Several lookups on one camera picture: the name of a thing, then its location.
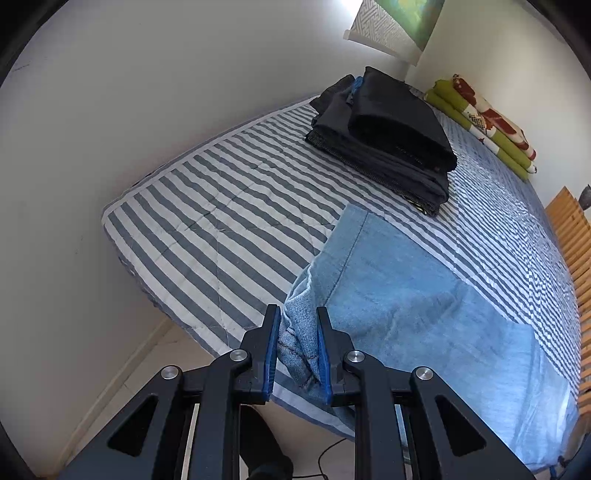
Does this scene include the green wall poster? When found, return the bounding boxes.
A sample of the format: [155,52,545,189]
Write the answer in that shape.
[344,0,446,65]

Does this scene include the blue white striped bed quilt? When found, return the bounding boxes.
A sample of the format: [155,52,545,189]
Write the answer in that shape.
[102,85,583,462]

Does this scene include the person's black trouser leg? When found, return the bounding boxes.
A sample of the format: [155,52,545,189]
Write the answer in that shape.
[240,406,294,480]

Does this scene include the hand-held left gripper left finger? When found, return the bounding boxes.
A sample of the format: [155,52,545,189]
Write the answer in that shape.
[58,304,281,480]

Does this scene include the wooden slatted bed frame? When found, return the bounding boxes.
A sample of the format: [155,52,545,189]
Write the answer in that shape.
[545,187,591,407]

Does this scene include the light blue jeans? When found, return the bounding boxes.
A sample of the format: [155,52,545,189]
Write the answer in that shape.
[283,204,580,472]

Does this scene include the folded green floral blanket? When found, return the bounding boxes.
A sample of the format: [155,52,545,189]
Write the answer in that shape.
[424,74,539,180]

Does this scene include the black cable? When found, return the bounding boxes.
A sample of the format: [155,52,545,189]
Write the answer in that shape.
[294,438,352,480]

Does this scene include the pile of dark folded clothes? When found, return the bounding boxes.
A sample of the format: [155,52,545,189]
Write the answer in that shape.
[305,66,459,217]

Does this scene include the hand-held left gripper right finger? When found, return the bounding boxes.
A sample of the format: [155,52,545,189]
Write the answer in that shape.
[316,305,536,480]

